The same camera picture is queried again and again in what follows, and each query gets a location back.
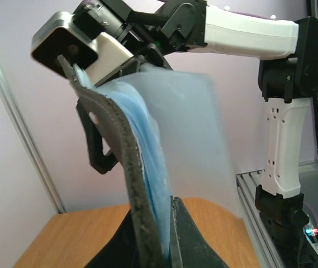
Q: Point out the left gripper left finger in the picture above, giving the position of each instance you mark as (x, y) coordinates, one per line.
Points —
(121, 250)

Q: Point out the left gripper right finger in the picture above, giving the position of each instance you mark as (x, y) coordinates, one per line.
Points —
(188, 248)

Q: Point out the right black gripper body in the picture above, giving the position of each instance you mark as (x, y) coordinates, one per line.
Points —
(147, 55)

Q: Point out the black leather card holder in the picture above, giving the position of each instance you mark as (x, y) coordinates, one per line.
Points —
(159, 125)

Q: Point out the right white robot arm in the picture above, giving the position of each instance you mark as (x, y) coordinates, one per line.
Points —
(241, 113)

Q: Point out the right circuit board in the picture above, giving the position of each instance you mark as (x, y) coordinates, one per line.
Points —
(312, 234)

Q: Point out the aluminium frame rails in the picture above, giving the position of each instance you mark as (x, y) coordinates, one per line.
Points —
(264, 247)

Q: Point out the right aluminium corner post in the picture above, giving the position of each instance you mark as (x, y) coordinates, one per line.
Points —
(9, 101)

